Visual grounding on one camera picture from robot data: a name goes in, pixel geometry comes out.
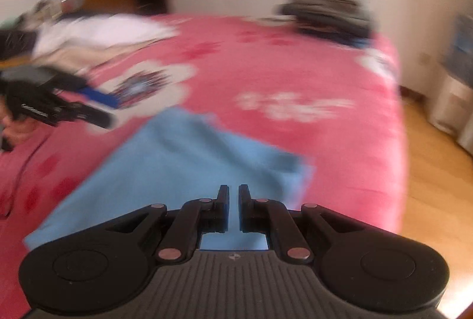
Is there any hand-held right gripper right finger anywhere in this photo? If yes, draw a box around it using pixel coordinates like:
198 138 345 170
238 185 365 263

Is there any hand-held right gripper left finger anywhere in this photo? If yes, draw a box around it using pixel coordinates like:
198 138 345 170
105 185 230 265

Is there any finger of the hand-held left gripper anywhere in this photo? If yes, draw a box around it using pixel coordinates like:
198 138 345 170
52 75 124 109
68 102 115 131

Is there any light blue T-shirt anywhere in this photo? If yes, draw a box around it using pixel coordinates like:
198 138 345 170
24 107 315 253

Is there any stack of folded dark clothes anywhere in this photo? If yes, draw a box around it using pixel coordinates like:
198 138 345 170
275 0 374 48

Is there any person's left hand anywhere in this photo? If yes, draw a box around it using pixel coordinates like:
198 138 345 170
0 103 43 153

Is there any beige cloth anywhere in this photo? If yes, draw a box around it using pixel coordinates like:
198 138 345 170
35 40 156 69

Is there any white cloth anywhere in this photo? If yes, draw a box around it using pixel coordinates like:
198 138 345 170
33 13 178 54

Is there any cluttered side table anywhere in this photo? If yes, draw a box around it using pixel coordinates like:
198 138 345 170
0 0 85 32

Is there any pink floral blanket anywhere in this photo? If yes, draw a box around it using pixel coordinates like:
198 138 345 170
0 12 409 319

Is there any white storage unit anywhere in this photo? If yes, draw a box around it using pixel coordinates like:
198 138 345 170
429 75 473 157

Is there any blue translucent box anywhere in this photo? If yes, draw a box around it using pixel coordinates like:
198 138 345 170
441 14 473 81

